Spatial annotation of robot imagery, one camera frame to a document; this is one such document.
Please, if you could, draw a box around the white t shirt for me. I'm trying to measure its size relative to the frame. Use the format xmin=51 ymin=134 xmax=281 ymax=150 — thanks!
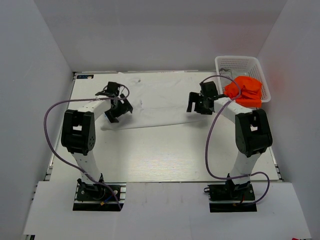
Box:
xmin=99 ymin=72 xmax=211 ymax=131

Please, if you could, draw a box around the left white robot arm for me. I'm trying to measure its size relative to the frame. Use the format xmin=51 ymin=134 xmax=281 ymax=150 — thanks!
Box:
xmin=61 ymin=82 xmax=133 ymax=200

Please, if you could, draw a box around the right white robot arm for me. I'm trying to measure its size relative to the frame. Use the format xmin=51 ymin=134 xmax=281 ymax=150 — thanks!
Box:
xmin=186 ymin=81 xmax=273 ymax=200

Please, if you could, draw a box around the blue label sticker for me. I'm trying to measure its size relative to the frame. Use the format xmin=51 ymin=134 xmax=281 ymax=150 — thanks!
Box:
xmin=76 ymin=74 xmax=94 ymax=79

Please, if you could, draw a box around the grey t shirt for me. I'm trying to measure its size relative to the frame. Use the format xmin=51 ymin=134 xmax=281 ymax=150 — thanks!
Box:
xmin=219 ymin=69 xmax=248 ymax=80

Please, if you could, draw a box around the orange t shirt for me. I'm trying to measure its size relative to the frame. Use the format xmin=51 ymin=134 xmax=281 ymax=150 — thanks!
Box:
xmin=223 ymin=76 xmax=262 ymax=108

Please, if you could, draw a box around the white plastic basket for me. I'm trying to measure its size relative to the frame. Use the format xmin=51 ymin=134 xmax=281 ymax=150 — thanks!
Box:
xmin=215 ymin=55 xmax=271 ymax=107

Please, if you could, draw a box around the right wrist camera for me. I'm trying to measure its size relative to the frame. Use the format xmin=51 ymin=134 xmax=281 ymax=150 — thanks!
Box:
xmin=200 ymin=81 xmax=218 ymax=97

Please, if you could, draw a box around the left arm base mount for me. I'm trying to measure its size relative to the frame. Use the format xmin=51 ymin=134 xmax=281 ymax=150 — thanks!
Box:
xmin=72 ymin=178 xmax=126 ymax=212

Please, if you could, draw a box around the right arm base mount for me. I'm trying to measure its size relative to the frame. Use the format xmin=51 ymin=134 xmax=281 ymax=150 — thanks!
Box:
xmin=203 ymin=180 xmax=257 ymax=213

